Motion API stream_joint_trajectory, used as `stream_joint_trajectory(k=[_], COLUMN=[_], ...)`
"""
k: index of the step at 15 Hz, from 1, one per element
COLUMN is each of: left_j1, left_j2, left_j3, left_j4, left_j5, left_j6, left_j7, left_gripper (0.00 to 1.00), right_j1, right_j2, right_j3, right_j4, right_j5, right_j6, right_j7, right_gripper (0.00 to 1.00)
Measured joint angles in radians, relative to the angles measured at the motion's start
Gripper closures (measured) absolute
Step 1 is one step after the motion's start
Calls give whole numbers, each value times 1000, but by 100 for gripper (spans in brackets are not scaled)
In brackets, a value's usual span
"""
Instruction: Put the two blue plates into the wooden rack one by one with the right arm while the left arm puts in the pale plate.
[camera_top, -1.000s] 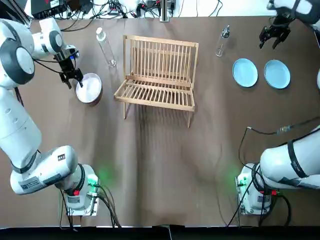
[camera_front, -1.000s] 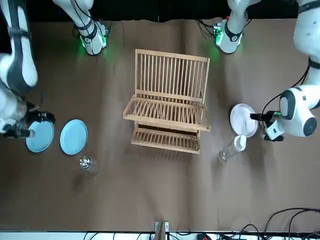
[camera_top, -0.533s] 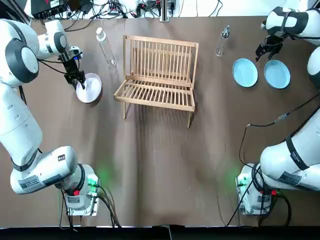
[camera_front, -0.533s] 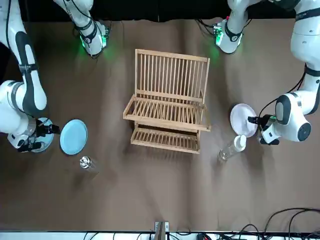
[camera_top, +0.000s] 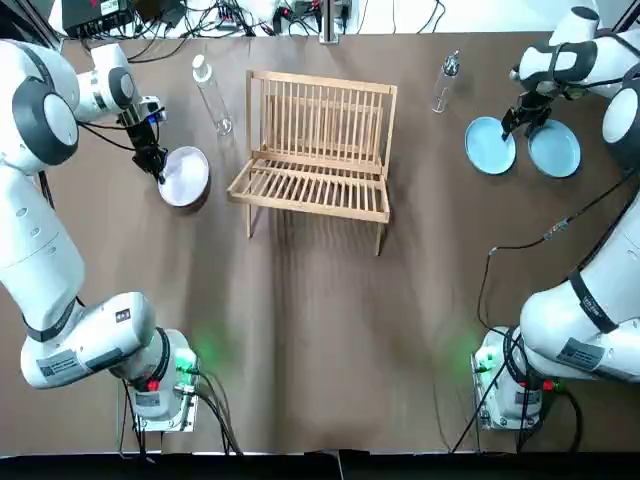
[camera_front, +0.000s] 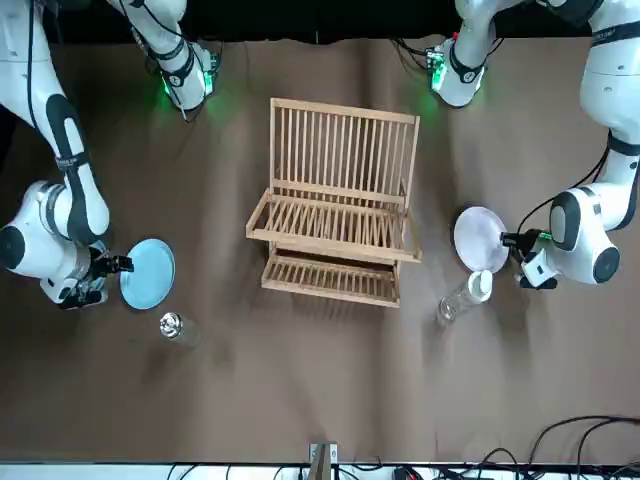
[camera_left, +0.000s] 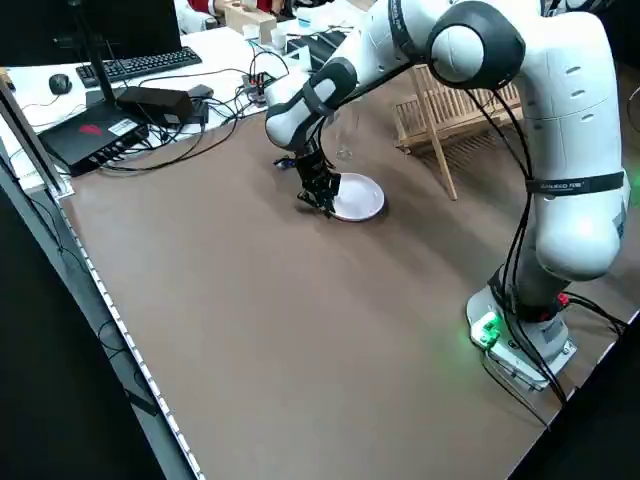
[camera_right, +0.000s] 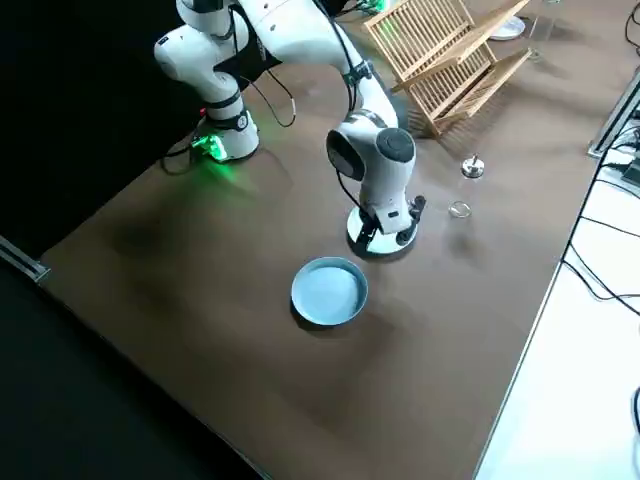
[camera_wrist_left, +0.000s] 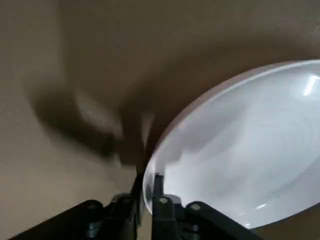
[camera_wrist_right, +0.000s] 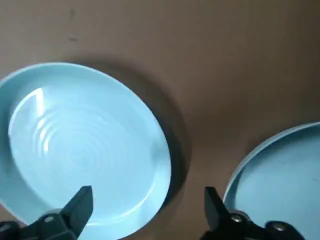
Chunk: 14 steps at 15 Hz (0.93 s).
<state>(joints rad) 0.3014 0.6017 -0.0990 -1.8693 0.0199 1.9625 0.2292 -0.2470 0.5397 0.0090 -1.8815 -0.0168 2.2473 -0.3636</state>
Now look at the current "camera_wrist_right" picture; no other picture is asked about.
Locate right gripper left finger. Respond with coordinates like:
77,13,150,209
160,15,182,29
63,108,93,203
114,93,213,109
0,185,94,240

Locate blue round plate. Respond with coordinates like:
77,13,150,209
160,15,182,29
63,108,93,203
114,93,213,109
223,121,320,240
0,61,173,232

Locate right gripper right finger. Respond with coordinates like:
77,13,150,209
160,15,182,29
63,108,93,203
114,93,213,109
199,186,305,240

